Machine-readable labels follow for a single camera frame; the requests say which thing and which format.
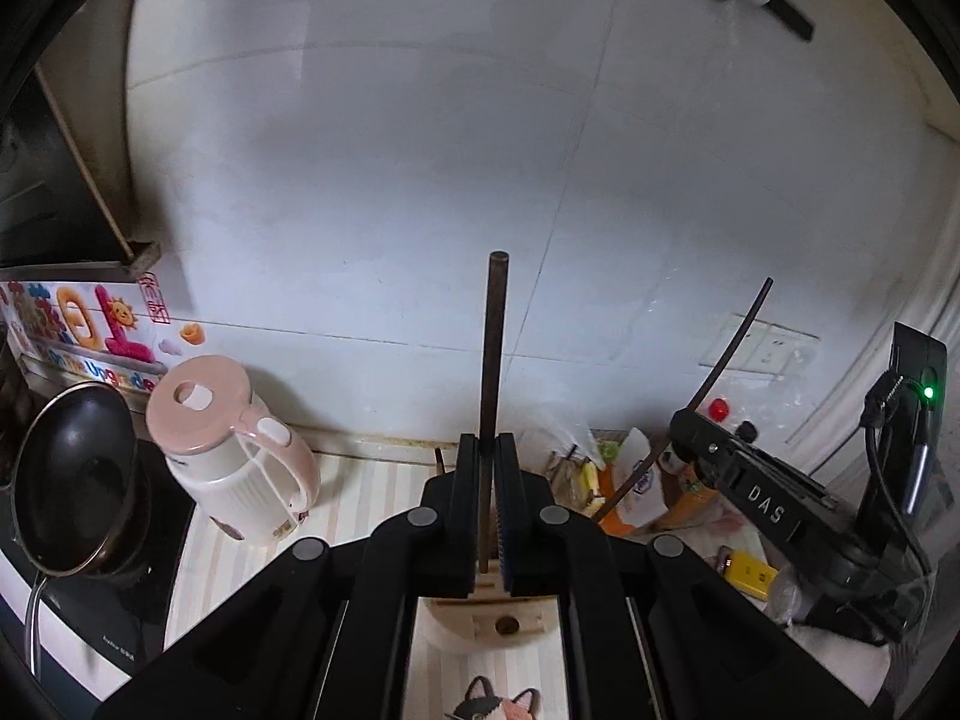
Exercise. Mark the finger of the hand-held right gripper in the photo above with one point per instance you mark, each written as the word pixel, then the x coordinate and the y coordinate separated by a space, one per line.
pixel 697 439

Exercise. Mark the cream chopstick holder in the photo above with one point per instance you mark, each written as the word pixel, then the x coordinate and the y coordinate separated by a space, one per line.
pixel 465 626

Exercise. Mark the knitted calico cat mat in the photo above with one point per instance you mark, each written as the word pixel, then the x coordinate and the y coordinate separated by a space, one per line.
pixel 487 709

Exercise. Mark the white cloth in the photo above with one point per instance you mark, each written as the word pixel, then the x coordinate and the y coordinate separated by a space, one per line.
pixel 840 660

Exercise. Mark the striped table mat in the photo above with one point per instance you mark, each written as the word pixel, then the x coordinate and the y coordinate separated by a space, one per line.
pixel 360 495

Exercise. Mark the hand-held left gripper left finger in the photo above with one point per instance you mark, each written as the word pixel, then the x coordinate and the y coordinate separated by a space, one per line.
pixel 457 540

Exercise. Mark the black frying pan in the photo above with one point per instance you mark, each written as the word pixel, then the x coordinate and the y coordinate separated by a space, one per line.
pixel 75 480

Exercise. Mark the colourful cartoon wall sticker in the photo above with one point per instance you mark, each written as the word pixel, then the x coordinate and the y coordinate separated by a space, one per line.
pixel 75 322

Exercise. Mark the black induction cooker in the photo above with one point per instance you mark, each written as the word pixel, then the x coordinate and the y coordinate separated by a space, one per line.
pixel 97 615

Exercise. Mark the red bottle cap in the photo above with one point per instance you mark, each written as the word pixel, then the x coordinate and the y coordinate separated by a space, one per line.
pixel 720 409

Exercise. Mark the white wall socket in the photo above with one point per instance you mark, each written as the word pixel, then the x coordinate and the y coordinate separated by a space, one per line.
pixel 772 349

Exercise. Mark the dark wooden chopstick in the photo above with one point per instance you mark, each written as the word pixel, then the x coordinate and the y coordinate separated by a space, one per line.
pixel 495 352
pixel 731 345

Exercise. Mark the dark range hood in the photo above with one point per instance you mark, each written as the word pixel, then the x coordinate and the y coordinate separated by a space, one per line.
pixel 45 187

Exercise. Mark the pink and white kettle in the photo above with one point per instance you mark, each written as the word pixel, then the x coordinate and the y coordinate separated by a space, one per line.
pixel 225 465

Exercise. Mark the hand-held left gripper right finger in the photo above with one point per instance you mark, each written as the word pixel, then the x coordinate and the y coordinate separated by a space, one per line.
pixel 517 540

